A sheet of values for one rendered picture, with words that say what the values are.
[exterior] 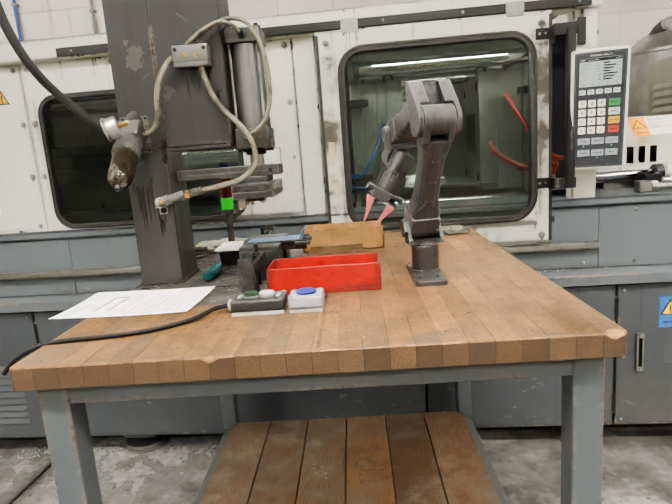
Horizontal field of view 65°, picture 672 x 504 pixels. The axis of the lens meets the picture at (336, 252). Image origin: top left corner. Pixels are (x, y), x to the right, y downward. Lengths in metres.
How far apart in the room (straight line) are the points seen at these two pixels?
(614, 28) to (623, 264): 2.56
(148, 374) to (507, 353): 0.57
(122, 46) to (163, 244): 0.48
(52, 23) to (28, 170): 2.60
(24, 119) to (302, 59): 1.10
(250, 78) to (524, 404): 1.58
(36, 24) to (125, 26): 3.53
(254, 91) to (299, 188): 0.72
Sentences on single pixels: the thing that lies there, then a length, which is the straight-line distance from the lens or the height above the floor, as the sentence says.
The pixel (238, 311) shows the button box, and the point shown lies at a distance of 1.06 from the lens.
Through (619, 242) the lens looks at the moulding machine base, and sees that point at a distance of 2.17.
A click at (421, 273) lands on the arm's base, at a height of 0.91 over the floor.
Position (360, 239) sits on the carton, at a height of 0.93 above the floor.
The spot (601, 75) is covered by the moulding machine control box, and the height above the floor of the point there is 1.38.
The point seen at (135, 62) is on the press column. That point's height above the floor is 1.45.
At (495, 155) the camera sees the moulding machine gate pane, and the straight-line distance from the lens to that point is 1.99.
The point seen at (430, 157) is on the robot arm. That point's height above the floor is 1.18.
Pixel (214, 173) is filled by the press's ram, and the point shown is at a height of 1.17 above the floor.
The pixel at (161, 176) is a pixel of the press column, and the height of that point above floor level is 1.17.
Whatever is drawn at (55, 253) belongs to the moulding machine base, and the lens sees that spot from 2.39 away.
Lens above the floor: 1.20
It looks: 11 degrees down
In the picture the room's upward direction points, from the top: 4 degrees counter-clockwise
